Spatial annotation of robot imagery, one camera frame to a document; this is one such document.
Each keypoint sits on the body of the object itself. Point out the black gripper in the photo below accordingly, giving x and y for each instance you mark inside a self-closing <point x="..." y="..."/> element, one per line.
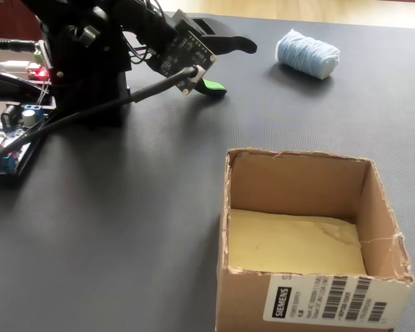
<point x="204" y="27"/>

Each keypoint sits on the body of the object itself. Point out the light blue yarn block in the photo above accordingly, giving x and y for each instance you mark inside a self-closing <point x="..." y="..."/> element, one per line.
<point x="306" y="52"/>

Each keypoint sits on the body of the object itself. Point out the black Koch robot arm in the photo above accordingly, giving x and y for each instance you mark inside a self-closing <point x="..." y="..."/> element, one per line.
<point x="90" y="69"/>

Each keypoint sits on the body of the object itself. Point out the open cardboard box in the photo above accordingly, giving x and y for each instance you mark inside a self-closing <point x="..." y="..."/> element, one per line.
<point x="245" y="304"/>

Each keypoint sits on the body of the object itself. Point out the motor driver board red LED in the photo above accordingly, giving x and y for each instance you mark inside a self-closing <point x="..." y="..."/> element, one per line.
<point x="39" y="71"/>

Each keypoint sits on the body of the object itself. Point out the black textured mat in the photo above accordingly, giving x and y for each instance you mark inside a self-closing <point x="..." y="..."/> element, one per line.
<point x="124" y="224"/>

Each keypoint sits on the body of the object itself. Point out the yellow sheet lining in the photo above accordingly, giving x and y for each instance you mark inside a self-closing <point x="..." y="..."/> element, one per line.
<point x="290" y="242"/>

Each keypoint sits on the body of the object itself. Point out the black curved band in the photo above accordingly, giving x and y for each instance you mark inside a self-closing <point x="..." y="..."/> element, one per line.
<point x="14" y="81"/>

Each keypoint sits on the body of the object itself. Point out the black barrel power plug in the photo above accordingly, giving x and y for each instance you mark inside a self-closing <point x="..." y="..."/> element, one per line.
<point x="10" y="45"/>

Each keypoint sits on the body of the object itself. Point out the dark red wooden cabinet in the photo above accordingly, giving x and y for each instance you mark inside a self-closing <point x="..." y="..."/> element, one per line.
<point x="7" y="17"/>

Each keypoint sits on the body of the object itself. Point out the controller board in black tray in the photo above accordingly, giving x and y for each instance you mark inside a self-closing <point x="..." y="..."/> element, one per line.
<point x="10" y="138"/>

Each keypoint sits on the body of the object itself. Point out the camera circuit board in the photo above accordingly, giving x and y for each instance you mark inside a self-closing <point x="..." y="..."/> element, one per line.
<point x="183" y="55"/>

